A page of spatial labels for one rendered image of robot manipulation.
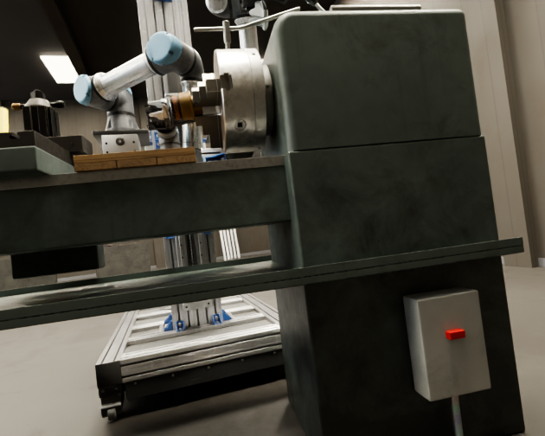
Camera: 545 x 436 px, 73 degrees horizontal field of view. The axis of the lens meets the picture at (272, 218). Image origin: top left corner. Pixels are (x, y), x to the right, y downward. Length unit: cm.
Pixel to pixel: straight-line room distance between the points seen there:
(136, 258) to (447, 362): 742
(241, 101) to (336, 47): 30
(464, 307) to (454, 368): 16
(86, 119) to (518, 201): 995
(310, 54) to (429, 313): 75
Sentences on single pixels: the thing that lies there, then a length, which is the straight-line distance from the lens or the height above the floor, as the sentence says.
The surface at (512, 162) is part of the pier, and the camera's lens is 437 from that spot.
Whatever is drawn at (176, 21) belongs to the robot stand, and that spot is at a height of 179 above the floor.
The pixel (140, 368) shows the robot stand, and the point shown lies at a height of 18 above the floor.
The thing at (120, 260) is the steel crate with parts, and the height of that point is 41.
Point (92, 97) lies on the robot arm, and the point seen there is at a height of 128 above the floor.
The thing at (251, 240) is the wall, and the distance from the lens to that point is 1092.
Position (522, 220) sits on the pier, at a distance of 435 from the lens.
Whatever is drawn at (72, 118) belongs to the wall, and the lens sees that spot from 1139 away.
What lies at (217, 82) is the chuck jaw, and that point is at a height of 109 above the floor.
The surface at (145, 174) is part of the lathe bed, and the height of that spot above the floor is 84.
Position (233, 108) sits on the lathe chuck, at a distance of 109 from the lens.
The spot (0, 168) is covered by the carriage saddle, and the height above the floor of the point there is 88.
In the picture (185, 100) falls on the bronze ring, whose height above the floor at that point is 108.
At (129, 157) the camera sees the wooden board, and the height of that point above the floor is 89.
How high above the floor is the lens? 66
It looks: 2 degrees up
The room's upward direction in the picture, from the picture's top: 7 degrees counter-clockwise
